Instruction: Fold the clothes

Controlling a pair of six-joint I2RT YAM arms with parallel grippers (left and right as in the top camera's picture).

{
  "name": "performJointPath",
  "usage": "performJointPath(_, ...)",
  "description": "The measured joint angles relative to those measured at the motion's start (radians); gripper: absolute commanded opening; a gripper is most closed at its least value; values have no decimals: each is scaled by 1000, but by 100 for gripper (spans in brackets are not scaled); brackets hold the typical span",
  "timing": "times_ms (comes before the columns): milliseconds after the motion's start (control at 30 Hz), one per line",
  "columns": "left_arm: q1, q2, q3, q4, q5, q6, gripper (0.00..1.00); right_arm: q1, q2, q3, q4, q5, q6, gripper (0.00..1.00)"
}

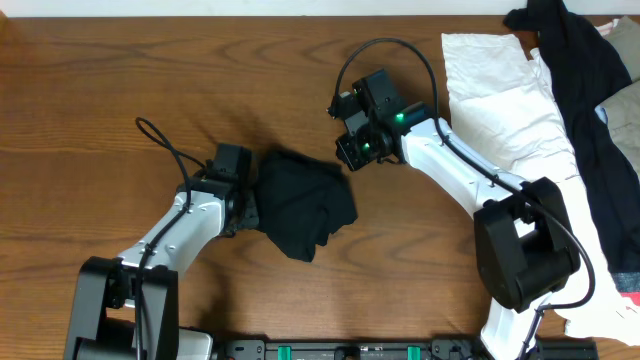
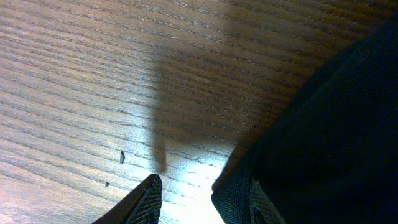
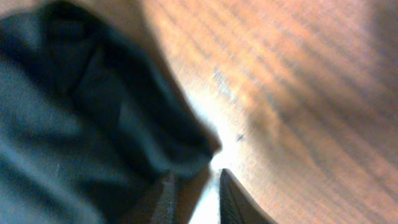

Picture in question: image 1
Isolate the black Sytrogen t-shirt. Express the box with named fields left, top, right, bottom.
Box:
left=253, top=149, right=358, bottom=262

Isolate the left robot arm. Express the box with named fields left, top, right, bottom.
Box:
left=63, top=144, right=258, bottom=360

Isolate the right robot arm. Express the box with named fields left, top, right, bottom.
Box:
left=327, top=70, right=581, bottom=359

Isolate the white shirt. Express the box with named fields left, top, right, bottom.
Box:
left=441, top=34, right=639, bottom=346

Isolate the dark navy garment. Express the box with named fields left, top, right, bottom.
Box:
left=504, top=0, right=639, bottom=273

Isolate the grey garment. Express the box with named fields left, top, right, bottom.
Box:
left=596, top=17, right=639, bottom=173

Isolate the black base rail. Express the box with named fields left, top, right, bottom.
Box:
left=210, top=336, right=600, bottom=360

